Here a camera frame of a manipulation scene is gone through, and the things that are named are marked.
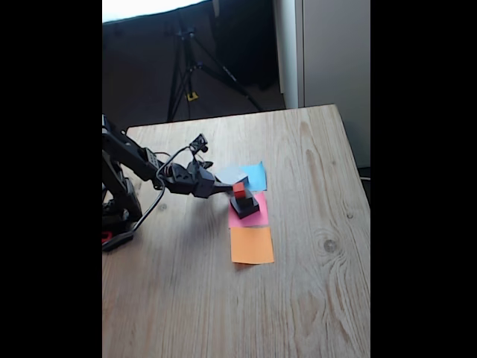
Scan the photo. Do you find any large grey block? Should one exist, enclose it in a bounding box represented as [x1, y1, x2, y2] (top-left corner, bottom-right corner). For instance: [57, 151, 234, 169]
[215, 163, 250, 186]

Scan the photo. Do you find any small dark cube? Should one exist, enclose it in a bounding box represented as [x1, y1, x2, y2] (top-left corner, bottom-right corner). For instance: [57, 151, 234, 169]
[238, 189, 255, 210]

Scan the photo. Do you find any medium dark block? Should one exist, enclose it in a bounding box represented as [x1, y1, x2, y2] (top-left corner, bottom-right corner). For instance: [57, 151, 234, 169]
[229, 195, 261, 220]

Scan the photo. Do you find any blue paper sheet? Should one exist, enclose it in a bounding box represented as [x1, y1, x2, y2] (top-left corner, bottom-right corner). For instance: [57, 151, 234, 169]
[238, 160, 268, 192]

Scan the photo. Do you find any pink paper sheet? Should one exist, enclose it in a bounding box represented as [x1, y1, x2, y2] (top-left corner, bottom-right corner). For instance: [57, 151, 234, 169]
[227, 192, 270, 229]

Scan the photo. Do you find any orange paper sheet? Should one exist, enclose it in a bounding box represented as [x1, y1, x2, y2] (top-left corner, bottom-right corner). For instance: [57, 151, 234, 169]
[230, 225, 276, 265]

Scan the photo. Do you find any tall black tripod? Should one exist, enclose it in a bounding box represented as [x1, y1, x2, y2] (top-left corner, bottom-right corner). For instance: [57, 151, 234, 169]
[166, 22, 265, 122]

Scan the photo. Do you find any bright white light panel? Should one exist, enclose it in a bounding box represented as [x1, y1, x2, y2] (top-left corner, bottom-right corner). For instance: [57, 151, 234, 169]
[102, 0, 209, 24]

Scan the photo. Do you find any white cabinet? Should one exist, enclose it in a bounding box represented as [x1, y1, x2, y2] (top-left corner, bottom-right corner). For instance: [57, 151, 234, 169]
[273, 0, 371, 169]

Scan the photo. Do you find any small wrist camera board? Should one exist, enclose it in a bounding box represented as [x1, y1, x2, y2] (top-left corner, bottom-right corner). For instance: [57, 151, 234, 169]
[188, 133, 209, 154]

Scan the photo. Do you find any black camera cable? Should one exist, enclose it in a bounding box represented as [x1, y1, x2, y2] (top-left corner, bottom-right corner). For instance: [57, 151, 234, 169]
[102, 145, 193, 251]

